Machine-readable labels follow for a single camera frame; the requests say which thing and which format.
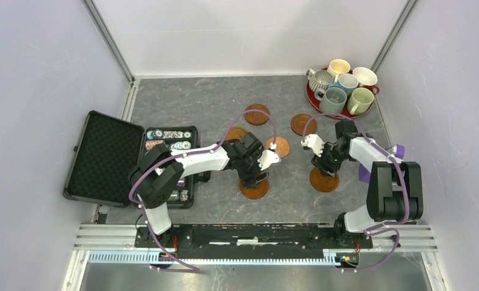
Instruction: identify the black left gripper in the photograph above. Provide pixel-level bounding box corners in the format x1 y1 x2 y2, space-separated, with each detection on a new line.
237 150 270 190

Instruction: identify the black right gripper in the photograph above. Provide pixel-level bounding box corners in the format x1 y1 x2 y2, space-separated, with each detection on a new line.
310 141 350 178

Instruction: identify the brown wooden coaster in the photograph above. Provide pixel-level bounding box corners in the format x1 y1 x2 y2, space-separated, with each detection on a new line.
244 104 270 125
226 127 248 142
290 113 317 136
309 167 340 192
239 180 269 199

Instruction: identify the woven light brown coaster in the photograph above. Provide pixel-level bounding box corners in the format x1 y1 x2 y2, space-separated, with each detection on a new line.
265 136 290 158

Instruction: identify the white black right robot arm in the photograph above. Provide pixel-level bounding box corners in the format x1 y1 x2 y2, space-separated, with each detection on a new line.
301 120 424 247

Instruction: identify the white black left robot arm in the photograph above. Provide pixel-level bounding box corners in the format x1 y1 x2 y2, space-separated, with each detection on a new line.
129 132 281 247

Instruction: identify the brown wooden coaster back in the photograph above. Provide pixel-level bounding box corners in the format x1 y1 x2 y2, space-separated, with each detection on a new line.
244 104 270 125

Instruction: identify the red round tray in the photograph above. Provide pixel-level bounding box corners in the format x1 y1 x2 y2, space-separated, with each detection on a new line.
306 80 375 119

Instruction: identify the light green mug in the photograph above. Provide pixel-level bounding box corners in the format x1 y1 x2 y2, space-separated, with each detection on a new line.
347 87 375 116

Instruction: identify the black poker chip case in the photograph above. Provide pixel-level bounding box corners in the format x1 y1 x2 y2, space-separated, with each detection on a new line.
138 125 211 209

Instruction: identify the blue patterned mug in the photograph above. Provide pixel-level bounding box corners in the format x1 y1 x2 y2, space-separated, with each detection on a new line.
327 73 359 97

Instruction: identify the grey ribbed mug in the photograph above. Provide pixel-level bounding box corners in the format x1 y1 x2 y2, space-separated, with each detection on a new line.
306 69 335 92

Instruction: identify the white red mug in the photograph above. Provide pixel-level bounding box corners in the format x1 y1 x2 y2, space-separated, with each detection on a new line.
352 67 380 95

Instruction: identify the cream mug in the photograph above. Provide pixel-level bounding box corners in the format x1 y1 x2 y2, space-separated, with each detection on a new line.
327 59 351 82

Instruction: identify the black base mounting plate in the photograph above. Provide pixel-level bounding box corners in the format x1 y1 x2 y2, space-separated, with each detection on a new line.
134 223 373 259

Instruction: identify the black foam-lined case lid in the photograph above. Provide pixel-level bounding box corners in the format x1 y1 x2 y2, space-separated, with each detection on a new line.
62 110 144 207

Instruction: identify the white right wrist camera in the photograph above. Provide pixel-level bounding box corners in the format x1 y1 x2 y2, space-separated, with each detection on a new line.
301 133 325 157

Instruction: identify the aluminium frame rail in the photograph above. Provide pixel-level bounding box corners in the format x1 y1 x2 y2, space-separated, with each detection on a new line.
75 223 437 266

